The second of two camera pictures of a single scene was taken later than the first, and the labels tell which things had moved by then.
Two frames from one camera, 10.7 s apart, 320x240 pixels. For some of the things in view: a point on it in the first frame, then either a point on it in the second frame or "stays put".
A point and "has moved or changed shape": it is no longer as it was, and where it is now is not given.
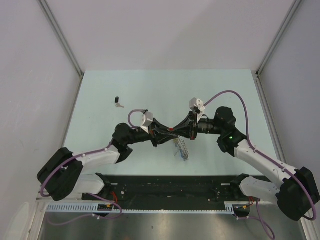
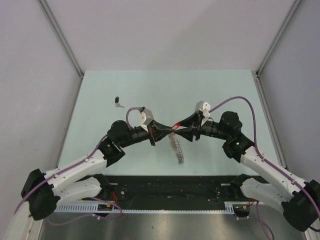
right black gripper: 192,117 stays put
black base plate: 173,193 stays put
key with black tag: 116,101 stays put
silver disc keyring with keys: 182,148 has moved or changed shape
